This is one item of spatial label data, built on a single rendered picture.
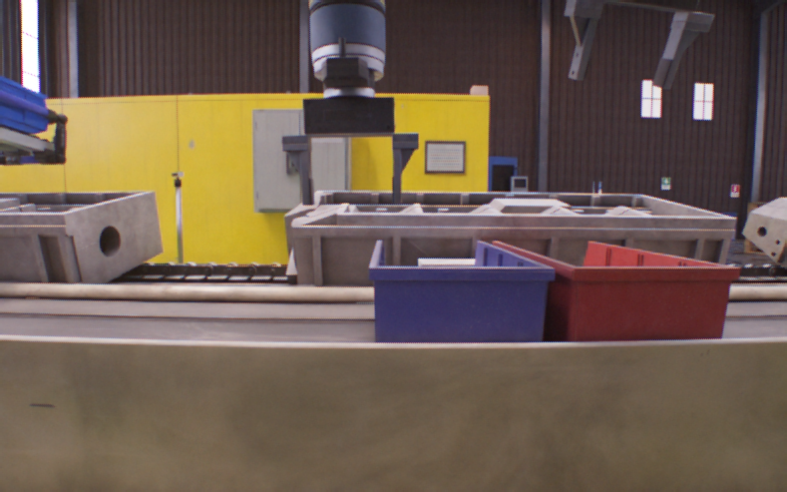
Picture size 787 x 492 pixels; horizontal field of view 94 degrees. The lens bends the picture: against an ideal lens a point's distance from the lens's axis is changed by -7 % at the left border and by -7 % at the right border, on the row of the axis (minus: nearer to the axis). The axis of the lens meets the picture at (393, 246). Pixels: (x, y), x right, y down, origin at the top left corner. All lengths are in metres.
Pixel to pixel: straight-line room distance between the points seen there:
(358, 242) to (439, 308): 0.48
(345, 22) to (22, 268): 0.96
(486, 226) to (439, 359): 0.50
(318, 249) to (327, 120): 0.35
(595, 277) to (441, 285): 0.16
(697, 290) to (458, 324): 0.26
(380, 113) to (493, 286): 0.30
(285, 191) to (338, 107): 2.50
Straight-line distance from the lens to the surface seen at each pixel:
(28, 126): 1.65
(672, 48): 0.72
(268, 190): 3.10
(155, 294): 0.99
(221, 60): 14.12
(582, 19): 0.65
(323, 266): 0.89
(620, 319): 0.48
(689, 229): 1.08
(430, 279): 0.40
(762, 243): 1.68
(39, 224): 1.15
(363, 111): 0.59
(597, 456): 0.52
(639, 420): 0.52
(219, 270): 1.23
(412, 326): 0.42
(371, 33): 0.60
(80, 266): 1.14
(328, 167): 3.02
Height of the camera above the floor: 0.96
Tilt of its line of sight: 6 degrees down
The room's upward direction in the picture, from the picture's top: straight up
